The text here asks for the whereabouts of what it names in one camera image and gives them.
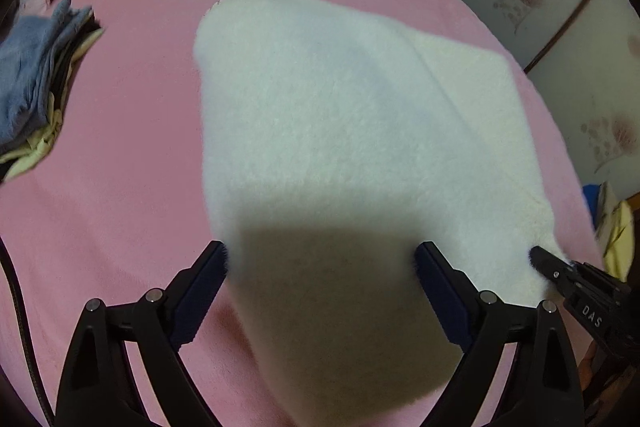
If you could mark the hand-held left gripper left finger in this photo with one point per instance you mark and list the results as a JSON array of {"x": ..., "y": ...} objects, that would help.
[{"x": 202, "y": 292}]

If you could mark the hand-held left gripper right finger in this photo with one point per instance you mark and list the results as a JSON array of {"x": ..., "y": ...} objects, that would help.
[{"x": 442, "y": 292}]

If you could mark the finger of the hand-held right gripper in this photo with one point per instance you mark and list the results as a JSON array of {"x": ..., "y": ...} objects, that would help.
[{"x": 550, "y": 264}]

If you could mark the white fluffy sweater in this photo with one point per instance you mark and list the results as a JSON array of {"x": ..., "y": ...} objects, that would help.
[{"x": 340, "y": 132}]

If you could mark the pile of folded clothes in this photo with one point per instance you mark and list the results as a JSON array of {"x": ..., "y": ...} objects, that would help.
[{"x": 37, "y": 142}]

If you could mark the pale yellow cloth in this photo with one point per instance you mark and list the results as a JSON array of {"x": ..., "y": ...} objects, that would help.
[{"x": 617, "y": 232}]

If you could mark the pink bed sheet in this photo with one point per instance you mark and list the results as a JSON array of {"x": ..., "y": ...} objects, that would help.
[{"x": 130, "y": 182}]

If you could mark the folded blue jeans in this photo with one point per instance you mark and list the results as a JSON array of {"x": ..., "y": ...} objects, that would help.
[{"x": 32, "y": 67}]

